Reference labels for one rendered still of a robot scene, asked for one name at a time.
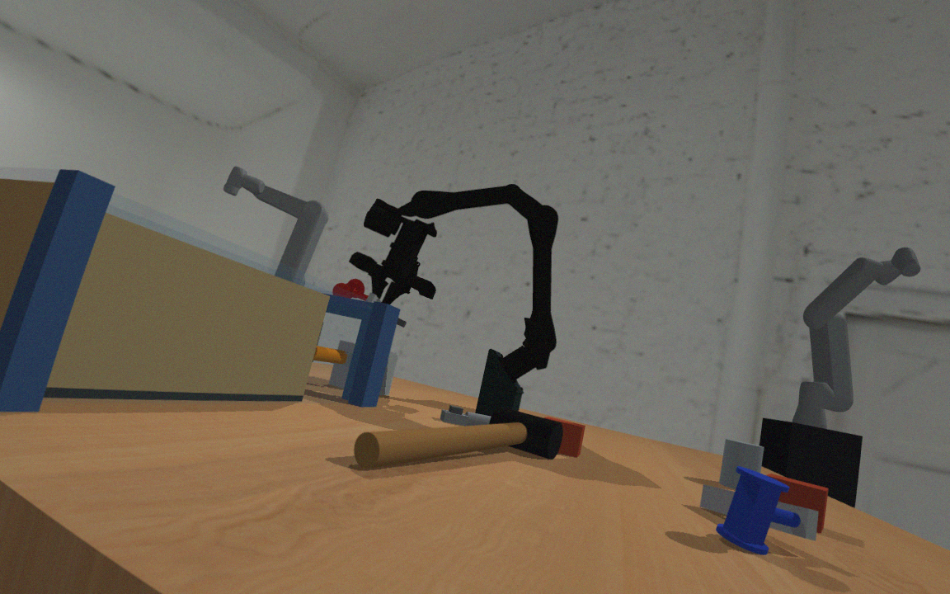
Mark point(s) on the orange-red cube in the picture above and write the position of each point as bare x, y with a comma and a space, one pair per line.
805, 495
572, 437

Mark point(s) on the wooden-handled mallet with black head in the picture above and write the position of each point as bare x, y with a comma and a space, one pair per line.
507, 427

